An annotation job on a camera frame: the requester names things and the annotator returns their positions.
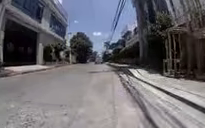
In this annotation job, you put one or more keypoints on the dark green tree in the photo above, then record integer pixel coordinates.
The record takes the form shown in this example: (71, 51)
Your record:
(80, 46)

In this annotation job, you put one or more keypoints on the grey concrete road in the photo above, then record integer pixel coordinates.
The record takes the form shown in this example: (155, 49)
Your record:
(66, 96)

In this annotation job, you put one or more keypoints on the green bushes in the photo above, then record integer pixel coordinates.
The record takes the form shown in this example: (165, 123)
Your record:
(55, 51)

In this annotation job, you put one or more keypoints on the climbing plant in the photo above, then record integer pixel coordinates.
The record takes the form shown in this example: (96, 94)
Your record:
(158, 36)

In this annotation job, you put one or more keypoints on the pale concrete pavement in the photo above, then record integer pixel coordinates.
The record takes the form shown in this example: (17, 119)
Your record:
(23, 69)
(176, 93)

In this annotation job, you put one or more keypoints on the grey building with dark windows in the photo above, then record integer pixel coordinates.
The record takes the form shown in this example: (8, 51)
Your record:
(26, 30)

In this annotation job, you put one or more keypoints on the building with wooden frame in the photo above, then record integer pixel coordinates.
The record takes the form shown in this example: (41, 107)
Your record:
(186, 36)

